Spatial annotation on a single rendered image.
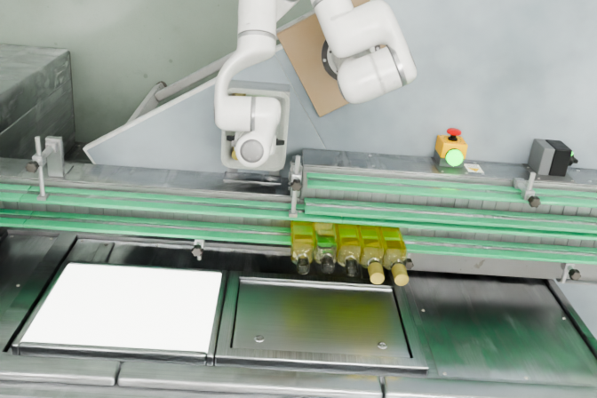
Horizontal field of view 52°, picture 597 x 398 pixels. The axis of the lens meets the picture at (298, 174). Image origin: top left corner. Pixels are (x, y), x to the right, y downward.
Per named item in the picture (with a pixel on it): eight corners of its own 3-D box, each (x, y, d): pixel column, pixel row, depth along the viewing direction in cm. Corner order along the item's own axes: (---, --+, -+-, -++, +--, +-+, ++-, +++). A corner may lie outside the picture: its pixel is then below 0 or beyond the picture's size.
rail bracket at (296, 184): (287, 202, 165) (287, 225, 153) (291, 145, 158) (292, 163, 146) (298, 203, 165) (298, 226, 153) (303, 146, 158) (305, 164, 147)
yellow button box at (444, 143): (433, 156, 174) (438, 166, 167) (437, 131, 171) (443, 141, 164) (457, 158, 175) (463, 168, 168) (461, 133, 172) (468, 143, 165)
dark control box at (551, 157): (526, 163, 176) (537, 175, 168) (532, 137, 172) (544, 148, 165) (553, 165, 176) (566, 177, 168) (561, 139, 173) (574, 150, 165)
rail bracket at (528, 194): (508, 185, 164) (526, 207, 152) (514, 160, 161) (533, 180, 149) (523, 186, 165) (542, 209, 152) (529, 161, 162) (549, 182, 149)
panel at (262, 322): (65, 268, 161) (11, 355, 130) (64, 258, 160) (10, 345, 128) (401, 290, 165) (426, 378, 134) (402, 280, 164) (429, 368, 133)
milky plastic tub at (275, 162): (223, 155, 173) (220, 168, 165) (226, 79, 164) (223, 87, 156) (284, 160, 174) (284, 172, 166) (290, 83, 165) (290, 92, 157)
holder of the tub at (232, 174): (223, 171, 175) (220, 183, 168) (226, 79, 164) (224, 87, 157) (282, 176, 176) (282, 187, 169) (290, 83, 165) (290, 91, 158)
